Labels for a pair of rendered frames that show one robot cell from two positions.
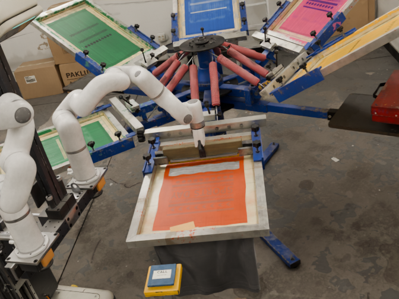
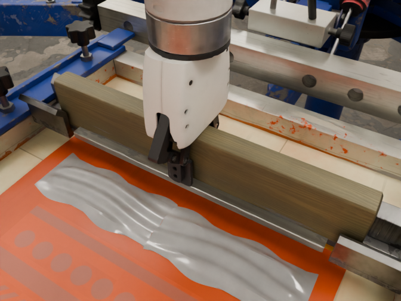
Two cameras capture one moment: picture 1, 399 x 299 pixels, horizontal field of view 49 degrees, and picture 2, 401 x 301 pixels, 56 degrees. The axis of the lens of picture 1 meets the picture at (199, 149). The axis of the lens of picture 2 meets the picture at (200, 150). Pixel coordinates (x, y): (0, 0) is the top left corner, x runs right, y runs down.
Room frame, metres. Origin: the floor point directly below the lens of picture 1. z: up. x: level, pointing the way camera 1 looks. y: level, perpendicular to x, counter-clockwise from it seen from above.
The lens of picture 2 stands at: (1.64, -0.14, 1.33)
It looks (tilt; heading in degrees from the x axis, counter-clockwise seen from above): 44 degrees down; 22
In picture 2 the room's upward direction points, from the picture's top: straight up
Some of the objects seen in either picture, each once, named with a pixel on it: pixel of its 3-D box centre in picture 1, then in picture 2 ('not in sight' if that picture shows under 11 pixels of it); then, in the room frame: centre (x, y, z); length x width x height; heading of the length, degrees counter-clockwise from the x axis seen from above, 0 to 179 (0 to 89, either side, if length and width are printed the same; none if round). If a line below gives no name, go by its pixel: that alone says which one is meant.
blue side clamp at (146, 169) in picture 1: (152, 159); (55, 95); (2.01, 0.25, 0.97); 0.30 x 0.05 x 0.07; 171
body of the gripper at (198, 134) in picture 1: (199, 133); (190, 78); (1.93, -0.01, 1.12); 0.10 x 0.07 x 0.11; 171
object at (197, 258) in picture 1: (207, 261); not in sight; (1.44, 0.07, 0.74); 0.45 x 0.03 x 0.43; 81
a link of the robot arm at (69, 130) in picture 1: (69, 131); not in sight; (1.72, 0.53, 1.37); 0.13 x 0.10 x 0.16; 22
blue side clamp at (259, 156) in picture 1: (257, 148); not in sight; (1.92, -0.29, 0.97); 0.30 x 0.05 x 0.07; 171
